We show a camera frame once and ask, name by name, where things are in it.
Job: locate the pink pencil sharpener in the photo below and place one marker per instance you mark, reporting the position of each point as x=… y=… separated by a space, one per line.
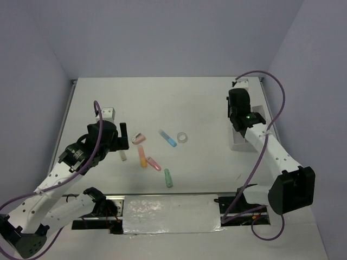
x=138 y=138

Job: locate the pink utility knife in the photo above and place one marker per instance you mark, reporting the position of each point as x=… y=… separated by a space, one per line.
x=153 y=163

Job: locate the silver foil panel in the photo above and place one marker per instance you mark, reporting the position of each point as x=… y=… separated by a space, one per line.
x=171 y=214

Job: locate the beige eraser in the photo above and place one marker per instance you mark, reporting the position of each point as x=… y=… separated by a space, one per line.
x=123 y=155

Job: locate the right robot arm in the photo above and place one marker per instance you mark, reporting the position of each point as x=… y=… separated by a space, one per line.
x=293 y=184

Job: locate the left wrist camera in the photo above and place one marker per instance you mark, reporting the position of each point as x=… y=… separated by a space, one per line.
x=108 y=114

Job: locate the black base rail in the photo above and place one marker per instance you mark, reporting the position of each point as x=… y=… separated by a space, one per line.
x=112 y=220

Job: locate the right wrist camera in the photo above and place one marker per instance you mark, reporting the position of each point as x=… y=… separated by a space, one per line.
x=241 y=84

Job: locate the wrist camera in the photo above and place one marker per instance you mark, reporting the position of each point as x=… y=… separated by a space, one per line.
x=108 y=114
x=241 y=84

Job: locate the clear tape roll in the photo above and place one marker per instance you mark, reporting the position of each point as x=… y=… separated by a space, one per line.
x=182 y=137

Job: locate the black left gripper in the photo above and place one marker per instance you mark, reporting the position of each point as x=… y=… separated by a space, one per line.
x=121 y=143

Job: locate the green correction tape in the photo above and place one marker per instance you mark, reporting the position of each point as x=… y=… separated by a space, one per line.
x=168 y=178

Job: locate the orange pink highlighter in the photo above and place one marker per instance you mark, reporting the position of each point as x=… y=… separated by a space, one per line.
x=143 y=161

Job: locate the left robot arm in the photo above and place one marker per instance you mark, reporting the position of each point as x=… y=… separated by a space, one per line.
x=28 y=227

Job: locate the blue highlighter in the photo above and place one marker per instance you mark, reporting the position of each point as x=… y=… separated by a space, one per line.
x=167 y=138

